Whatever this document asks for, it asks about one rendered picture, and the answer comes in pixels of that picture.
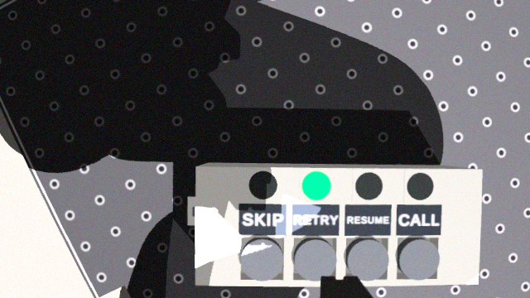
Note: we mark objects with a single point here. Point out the white operator panel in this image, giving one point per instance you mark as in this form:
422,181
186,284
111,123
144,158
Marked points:
376,219

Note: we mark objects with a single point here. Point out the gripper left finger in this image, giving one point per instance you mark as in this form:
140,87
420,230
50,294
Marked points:
332,288

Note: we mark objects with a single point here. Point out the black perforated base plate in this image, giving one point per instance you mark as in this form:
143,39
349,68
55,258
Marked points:
113,103

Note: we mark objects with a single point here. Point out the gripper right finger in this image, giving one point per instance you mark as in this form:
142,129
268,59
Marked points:
355,287

